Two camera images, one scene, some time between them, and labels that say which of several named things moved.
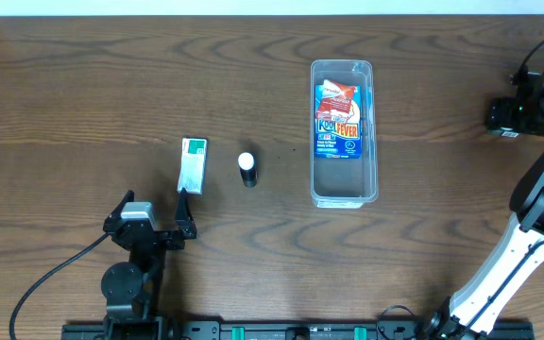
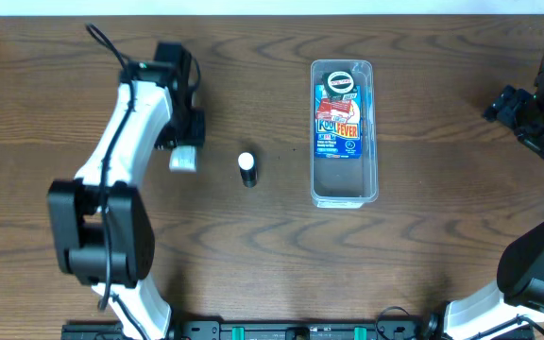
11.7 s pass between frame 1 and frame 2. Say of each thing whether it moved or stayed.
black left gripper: moved
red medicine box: stayed
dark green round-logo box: moved
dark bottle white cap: stayed
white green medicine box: moved
